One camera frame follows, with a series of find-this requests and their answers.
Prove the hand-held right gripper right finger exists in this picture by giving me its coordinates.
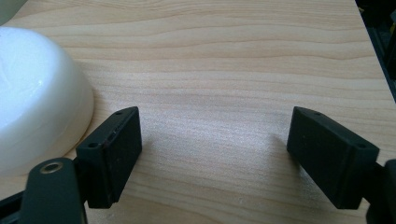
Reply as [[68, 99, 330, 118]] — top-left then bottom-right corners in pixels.
[[286, 105, 380, 210]]

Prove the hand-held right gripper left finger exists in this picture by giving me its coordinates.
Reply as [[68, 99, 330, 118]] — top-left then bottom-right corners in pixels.
[[75, 105, 143, 209]]

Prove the white ceramic bowl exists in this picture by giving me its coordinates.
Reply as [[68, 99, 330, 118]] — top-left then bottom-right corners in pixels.
[[0, 26, 95, 177]]

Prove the dark metal stand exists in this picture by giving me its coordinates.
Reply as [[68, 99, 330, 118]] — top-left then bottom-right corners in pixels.
[[355, 0, 396, 103]]

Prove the pale grey-green bowl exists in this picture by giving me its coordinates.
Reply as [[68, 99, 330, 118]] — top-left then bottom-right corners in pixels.
[[0, 0, 28, 26]]

